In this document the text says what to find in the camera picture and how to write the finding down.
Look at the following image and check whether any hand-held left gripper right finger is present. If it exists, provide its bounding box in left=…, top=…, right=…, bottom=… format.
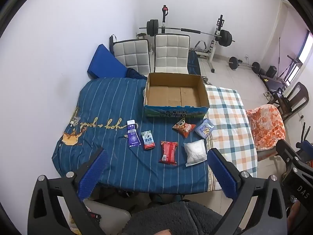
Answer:
left=207, top=148, right=288, bottom=235

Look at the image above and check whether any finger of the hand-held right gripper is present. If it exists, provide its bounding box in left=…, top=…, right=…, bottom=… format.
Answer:
left=276, top=139, right=313, bottom=174
left=296, top=141, right=313, bottom=157

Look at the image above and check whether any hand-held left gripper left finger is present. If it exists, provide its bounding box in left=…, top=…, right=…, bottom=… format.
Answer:
left=27, top=147, right=109, bottom=235

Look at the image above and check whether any white soft pouch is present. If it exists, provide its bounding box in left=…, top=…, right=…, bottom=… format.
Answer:
left=183, top=139, right=208, bottom=167

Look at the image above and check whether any light purple snack packet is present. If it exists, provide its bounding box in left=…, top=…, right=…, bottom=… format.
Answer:
left=195, top=118, right=215, bottom=139

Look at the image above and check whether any purple tube with white cap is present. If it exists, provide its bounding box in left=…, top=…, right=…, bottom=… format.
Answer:
left=126, top=119, right=142, bottom=148

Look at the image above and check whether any red snack packet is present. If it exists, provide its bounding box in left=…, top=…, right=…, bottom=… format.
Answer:
left=158, top=141, right=179, bottom=165

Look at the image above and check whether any orange snack packet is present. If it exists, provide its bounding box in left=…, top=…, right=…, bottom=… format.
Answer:
left=172, top=118, right=196, bottom=138

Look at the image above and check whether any cardboard box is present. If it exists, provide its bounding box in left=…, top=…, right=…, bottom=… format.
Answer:
left=143, top=72, right=210, bottom=117

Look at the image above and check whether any orange floral blanket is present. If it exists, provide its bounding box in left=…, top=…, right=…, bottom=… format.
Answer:
left=246, top=104, right=286, bottom=151

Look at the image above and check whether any dark wooden chair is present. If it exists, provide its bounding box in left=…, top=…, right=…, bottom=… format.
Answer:
left=268, top=82, right=310, bottom=121

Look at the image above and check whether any checked blanket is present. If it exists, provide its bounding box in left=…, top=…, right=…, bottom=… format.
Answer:
left=204, top=84, right=258, bottom=174

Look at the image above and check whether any grey fleece clothing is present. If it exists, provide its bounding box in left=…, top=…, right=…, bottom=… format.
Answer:
left=121, top=201, right=223, bottom=235

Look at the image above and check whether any blue striped blanket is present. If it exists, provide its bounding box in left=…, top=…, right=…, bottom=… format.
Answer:
left=52, top=78, right=222, bottom=193

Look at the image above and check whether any window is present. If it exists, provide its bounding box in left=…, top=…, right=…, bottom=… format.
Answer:
left=298, top=29, right=313, bottom=63

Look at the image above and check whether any dark navy cloth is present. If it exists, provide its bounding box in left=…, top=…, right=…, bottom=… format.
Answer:
left=126, top=68, right=148, bottom=79

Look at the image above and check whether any short barbell with black plates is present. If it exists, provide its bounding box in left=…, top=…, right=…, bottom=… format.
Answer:
left=228, top=57, right=262, bottom=74

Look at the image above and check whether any blue foam mat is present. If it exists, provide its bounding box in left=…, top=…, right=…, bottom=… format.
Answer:
left=87, top=44, right=128, bottom=79

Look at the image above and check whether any blue bench pad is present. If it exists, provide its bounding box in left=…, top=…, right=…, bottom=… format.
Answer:
left=188, top=51, right=201, bottom=76

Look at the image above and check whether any white quilted chair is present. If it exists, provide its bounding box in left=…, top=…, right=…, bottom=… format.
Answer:
left=113, top=39, right=151, bottom=75
left=154, top=34, right=191, bottom=75

